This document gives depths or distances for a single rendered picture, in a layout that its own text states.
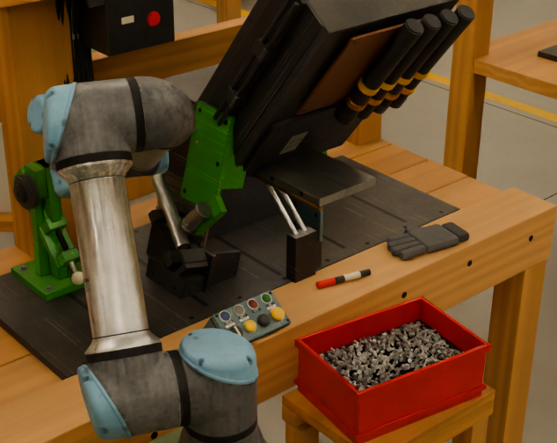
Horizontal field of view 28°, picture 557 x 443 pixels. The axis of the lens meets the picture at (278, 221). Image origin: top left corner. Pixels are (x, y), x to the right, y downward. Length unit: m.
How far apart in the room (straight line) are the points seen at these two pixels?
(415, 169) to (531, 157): 2.40
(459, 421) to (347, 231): 0.60
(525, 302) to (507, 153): 2.54
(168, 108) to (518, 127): 4.09
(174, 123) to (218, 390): 0.41
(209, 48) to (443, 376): 1.07
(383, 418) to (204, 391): 0.53
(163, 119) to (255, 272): 0.79
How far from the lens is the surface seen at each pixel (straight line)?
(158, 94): 1.69
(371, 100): 2.26
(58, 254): 2.34
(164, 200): 2.35
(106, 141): 1.66
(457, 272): 2.56
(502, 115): 5.80
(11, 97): 2.40
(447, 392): 2.17
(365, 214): 2.67
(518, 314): 2.86
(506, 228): 2.65
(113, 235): 1.65
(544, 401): 3.64
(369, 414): 2.06
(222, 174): 2.26
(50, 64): 2.40
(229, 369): 1.64
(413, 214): 2.68
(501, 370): 2.98
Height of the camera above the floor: 2.10
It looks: 27 degrees down
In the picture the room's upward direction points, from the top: 1 degrees clockwise
